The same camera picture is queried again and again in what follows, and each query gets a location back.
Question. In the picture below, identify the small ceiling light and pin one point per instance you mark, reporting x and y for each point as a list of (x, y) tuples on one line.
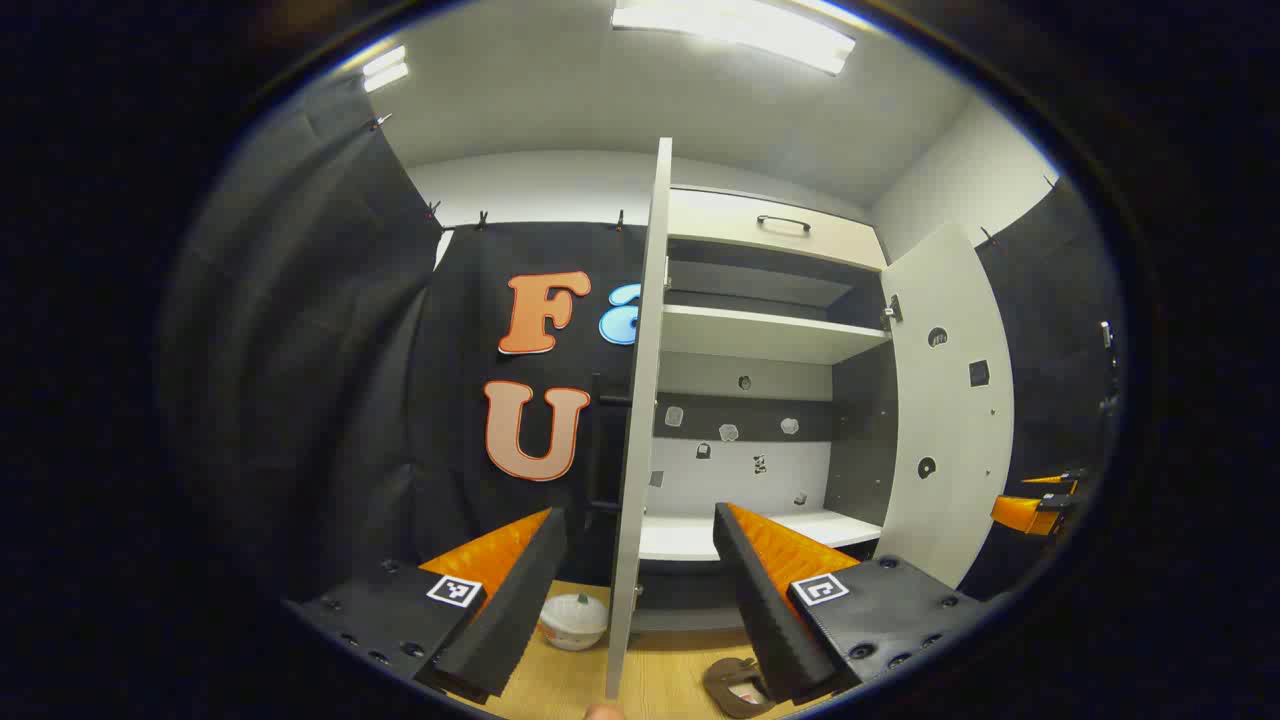
[(385, 68)]

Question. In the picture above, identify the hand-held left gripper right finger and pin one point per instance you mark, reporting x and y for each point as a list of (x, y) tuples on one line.
[(760, 600)]

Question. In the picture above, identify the large ceiling light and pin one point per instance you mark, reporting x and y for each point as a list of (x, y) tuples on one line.
[(735, 30)]

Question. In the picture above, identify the white round container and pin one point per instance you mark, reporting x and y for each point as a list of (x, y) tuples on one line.
[(573, 622)]

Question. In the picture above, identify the brown fuzzy shoe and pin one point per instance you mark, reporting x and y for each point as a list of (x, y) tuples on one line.
[(728, 685)]

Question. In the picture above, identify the white and grey shoe cabinet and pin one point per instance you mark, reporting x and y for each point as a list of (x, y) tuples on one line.
[(760, 335)]

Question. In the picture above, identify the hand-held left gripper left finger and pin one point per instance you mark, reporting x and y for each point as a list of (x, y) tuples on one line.
[(520, 600)]

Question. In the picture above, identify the white cabinet door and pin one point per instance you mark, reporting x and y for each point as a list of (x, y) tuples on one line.
[(645, 400), (950, 420)]

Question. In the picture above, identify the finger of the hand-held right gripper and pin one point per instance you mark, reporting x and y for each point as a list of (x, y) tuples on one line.
[(1020, 515), (1055, 481)]

